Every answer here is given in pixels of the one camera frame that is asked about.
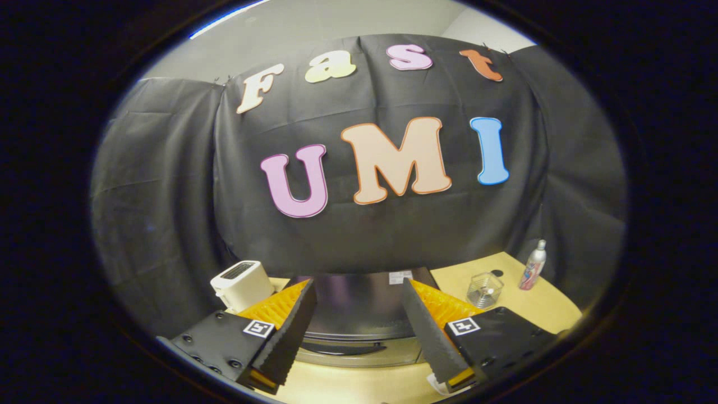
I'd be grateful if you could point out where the black backdrop cloth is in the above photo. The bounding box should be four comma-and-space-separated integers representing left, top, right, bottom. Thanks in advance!
90, 34, 628, 338

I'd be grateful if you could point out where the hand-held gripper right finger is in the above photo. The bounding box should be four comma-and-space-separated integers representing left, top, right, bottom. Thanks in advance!
401, 278, 561, 393

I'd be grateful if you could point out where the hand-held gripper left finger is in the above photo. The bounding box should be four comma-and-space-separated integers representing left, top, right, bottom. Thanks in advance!
157, 279, 318, 395

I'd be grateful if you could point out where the black toaster oven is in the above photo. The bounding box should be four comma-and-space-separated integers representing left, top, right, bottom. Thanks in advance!
283, 267, 441, 369

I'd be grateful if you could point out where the white spray bottle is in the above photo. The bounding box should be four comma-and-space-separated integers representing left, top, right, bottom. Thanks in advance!
519, 239, 547, 291

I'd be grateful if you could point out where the white pop-up toaster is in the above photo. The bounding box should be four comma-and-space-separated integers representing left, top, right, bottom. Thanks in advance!
210, 260, 275, 313

